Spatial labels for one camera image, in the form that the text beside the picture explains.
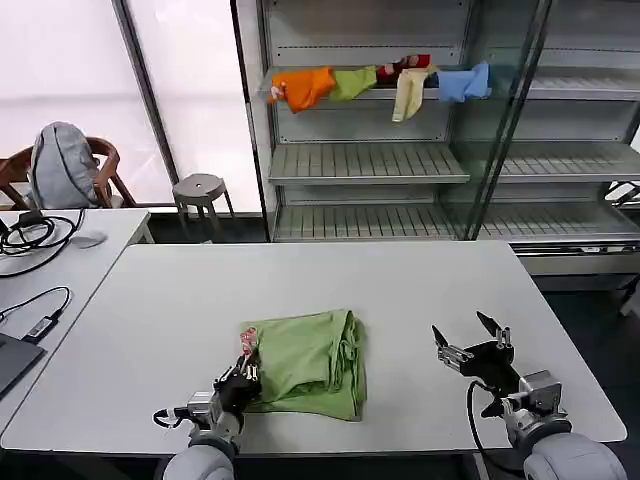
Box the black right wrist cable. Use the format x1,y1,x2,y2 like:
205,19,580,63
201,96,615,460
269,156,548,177
465,378,521,474

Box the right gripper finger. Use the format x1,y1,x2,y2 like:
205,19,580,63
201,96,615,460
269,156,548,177
475,310,514,350
430,324,475,372

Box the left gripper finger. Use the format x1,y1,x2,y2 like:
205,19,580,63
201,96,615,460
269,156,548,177
241,345,262,382
217,353,246,384

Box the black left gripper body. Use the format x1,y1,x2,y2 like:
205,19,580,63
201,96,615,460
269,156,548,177
213,372,264,415

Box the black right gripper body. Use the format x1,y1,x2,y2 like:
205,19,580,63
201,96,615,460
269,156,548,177
458,339,522,397

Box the grey metal shelf with clothes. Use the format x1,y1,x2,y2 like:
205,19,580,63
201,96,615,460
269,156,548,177
230,0,501,244

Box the coiled black cable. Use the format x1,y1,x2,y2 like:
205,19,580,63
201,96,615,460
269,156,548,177
0,207,87,279

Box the dark grey laptop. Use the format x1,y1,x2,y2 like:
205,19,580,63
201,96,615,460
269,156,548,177
0,331,47,397

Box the empty grey metal shelf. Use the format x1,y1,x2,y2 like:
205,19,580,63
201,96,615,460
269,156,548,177
449,0,640,276

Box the green shirt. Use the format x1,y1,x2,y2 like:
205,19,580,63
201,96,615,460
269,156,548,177
234,308,369,424

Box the brown wooden chair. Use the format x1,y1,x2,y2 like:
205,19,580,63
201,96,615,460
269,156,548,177
0,135,137,211

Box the grey backpack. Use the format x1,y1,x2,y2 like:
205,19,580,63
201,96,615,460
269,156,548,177
29,121,101,210

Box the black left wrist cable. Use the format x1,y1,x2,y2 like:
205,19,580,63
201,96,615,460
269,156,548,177
152,406,194,430

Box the grey window frame post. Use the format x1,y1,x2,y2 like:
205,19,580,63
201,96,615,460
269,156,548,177
110,0,182,207

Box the grey round stool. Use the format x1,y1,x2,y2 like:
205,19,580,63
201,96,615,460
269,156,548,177
171,172,237,242

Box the black cable with adapter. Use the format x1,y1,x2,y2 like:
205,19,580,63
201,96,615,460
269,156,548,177
0,285,74,342

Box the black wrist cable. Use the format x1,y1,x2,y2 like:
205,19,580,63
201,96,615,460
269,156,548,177
465,378,521,474
152,406,194,430

